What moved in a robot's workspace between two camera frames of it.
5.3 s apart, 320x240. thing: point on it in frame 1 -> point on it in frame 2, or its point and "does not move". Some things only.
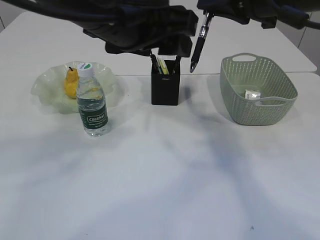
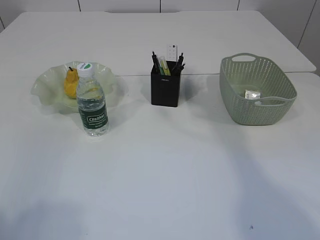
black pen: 155,68 does not move
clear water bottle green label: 91,102 does not move
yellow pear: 71,83 does not move
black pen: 202,37 -> 181,68
